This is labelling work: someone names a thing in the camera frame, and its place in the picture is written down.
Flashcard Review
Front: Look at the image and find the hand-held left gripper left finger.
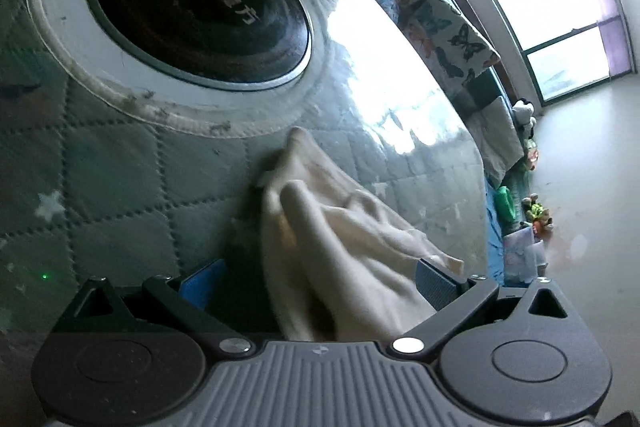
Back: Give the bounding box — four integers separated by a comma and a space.
50, 258, 253, 355

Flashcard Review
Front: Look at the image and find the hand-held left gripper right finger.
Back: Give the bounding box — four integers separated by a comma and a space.
390, 257, 583, 355

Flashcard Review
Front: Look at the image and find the cream cloth garment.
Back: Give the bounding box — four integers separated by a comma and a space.
255, 127, 466, 343

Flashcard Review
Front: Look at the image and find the clear plastic container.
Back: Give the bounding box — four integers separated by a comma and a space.
502, 227, 549, 286

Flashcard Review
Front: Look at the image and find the green plastic toy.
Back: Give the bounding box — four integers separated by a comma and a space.
495, 187, 517, 224

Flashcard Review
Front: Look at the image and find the small colourful plush toy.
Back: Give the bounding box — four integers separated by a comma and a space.
522, 194, 554, 234
522, 137, 542, 171

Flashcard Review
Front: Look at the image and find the grey quilted star table cover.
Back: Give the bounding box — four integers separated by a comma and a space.
0, 0, 488, 343

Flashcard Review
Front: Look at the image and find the white cushion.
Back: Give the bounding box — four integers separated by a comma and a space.
470, 97, 526, 180

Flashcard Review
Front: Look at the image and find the white plush toy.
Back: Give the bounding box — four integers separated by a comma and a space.
510, 99, 537, 135

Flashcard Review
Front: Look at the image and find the black round cooktop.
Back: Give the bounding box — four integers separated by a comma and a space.
92, 0, 313, 88

